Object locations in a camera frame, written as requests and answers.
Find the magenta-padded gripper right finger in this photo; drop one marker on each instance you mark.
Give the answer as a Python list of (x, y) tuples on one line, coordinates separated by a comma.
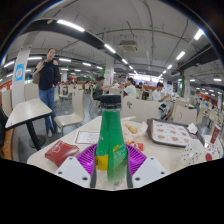
[(150, 170)]

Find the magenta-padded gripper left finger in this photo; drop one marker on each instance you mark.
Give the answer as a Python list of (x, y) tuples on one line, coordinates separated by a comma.
[(71, 170)]

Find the green plastic drink bottle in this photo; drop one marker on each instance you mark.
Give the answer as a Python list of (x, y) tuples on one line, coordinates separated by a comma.
[(111, 140)]

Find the small red carton box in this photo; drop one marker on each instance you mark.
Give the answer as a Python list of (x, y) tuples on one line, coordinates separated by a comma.
[(61, 151)]

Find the red sauce packet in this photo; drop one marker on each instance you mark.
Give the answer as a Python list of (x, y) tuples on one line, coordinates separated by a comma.
[(136, 146)]

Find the white printed card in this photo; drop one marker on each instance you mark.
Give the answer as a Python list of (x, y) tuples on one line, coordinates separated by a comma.
[(86, 136)]

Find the brown food tray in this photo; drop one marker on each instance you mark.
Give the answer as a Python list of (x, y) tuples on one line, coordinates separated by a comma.
[(170, 131)]

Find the food wrapper with fries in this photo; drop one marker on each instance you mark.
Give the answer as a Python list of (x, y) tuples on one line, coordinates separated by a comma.
[(133, 129)]

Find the white black-dotted mug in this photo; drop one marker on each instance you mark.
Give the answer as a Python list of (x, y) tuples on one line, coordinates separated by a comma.
[(191, 151)]

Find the crumpled white paper napkin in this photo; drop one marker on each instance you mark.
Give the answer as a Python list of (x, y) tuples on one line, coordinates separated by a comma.
[(192, 128)]

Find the red paper cup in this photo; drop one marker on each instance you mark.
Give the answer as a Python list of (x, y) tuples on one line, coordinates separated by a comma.
[(215, 133)]

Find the person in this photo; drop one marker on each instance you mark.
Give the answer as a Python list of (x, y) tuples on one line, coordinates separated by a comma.
[(157, 95), (98, 90), (48, 78), (130, 90)]

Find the beige neighbouring table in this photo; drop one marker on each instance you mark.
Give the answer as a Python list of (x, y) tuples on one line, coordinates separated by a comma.
[(28, 108)]

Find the ceiling air conditioner unit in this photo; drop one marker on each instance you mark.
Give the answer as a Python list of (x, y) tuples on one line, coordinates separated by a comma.
[(128, 46)]

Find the ceiling strip lights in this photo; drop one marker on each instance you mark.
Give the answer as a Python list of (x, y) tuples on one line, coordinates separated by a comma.
[(70, 25)]

